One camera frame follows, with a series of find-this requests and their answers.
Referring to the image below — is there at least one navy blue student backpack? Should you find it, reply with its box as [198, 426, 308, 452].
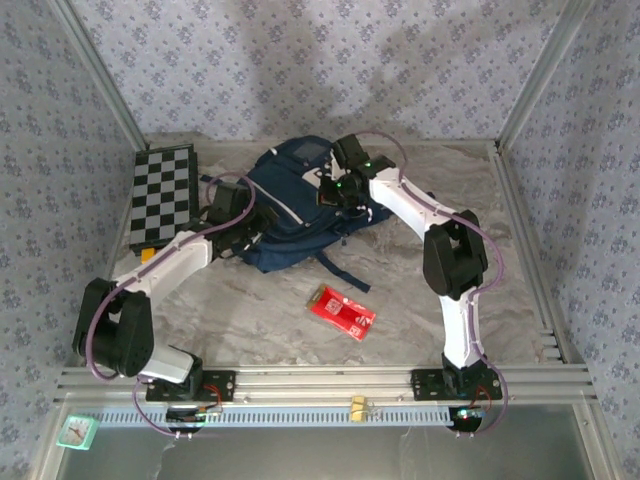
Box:
[199, 134, 396, 295]

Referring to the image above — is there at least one red packet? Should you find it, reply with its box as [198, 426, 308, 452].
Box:
[305, 283, 377, 344]

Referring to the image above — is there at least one black grey chessboard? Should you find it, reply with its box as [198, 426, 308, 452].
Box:
[128, 143, 199, 251]

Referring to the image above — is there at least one small circuit board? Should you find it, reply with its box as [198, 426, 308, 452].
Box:
[452, 406, 489, 427]
[166, 404, 225, 427]

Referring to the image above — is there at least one green square clock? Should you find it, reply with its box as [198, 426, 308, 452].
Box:
[54, 414, 101, 452]

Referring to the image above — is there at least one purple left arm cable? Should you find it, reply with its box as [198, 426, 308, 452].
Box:
[84, 172, 257, 441]

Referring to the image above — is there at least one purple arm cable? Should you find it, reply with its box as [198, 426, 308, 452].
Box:
[84, 172, 257, 441]
[349, 130, 510, 441]

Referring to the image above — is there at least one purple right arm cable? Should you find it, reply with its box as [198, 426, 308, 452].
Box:
[349, 130, 510, 441]

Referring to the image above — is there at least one aluminium side rail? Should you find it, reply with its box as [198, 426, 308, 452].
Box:
[492, 142, 591, 369]
[74, 199, 137, 367]

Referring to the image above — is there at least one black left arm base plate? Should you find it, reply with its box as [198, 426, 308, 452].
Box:
[145, 369, 237, 403]

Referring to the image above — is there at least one aluminium corner post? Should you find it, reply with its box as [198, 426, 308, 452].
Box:
[494, 0, 596, 151]
[47, 0, 150, 151]

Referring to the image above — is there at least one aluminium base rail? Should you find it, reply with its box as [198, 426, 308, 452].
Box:
[54, 364, 599, 406]

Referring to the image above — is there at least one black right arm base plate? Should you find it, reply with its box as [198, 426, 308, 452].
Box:
[410, 368, 503, 404]

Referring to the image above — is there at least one grey slotted cable duct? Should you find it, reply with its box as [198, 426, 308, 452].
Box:
[97, 405, 454, 429]

